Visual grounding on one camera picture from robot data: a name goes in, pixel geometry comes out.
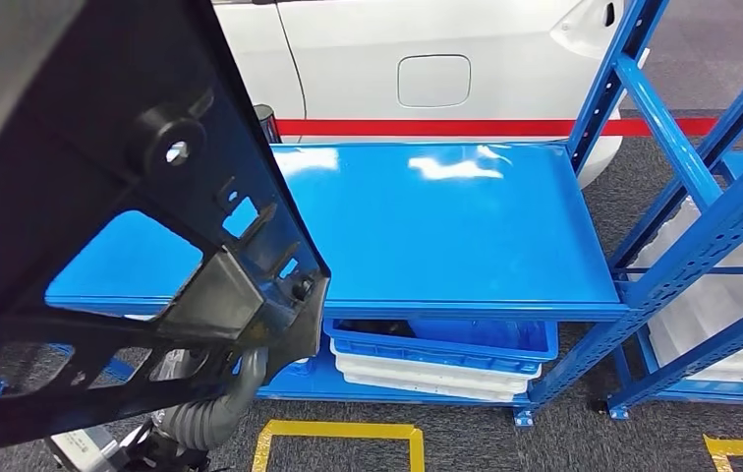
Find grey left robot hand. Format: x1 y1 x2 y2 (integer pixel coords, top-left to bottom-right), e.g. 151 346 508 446
148 346 270 393

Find black plastic frame part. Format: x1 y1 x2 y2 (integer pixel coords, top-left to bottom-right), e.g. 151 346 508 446
0 0 332 459

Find blue metal shelf rack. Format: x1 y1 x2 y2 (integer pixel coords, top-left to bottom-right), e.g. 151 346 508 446
607 35 743 422
0 0 743 428

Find blue plastic bin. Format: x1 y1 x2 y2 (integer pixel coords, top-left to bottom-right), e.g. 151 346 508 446
322 318 559 378

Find white car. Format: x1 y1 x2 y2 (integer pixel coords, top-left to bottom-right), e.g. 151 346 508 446
211 0 650 190

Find red barrier belt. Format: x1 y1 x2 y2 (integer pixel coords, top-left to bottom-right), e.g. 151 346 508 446
275 117 743 140

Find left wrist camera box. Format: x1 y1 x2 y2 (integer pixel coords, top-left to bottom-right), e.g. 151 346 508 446
45 426 124 472

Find black stanchion post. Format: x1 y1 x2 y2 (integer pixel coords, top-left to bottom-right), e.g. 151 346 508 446
253 103 283 146

